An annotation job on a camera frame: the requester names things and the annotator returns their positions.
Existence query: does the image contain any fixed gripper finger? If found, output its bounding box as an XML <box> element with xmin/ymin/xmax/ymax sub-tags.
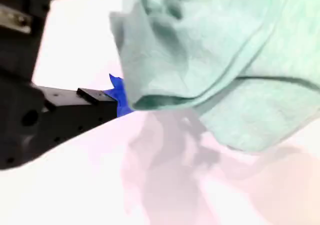
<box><xmin>42</xmin><ymin>73</ymin><xmax>135</xmax><ymax>156</ymax></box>

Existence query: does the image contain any pale green T-shirt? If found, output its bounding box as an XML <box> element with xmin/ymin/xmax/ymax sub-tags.
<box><xmin>109</xmin><ymin>0</ymin><xmax>320</xmax><ymax>153</ymax></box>

